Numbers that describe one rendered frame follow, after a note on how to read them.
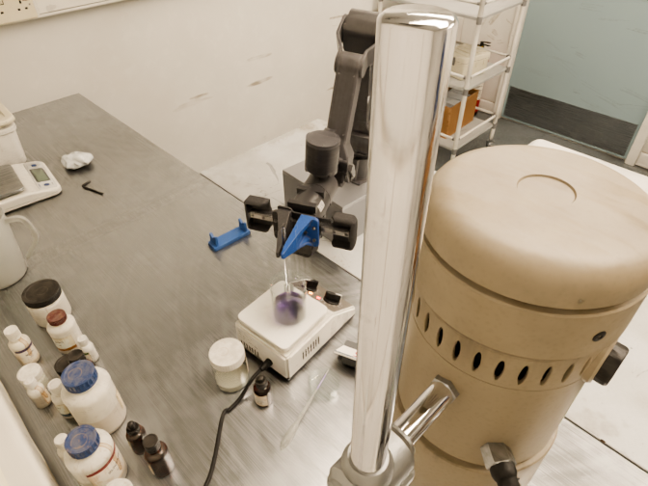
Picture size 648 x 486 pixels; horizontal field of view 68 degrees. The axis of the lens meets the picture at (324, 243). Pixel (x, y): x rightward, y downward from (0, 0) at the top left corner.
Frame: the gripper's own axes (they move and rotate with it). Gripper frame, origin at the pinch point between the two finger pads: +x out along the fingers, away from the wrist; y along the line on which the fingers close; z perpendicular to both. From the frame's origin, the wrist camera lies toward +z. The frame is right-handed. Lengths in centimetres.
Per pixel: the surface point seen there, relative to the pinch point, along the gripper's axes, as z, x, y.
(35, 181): 23, -26, 85
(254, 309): 17.0, 1.1, 7.2
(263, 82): 49, -162, 81
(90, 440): 14.2, 31.4, 17.2
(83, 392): 15.2, 25.4, 23.6
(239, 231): 25.0, -26.2, 24.6
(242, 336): 20.9, 4.6, 8.3
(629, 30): 42, -279, -98
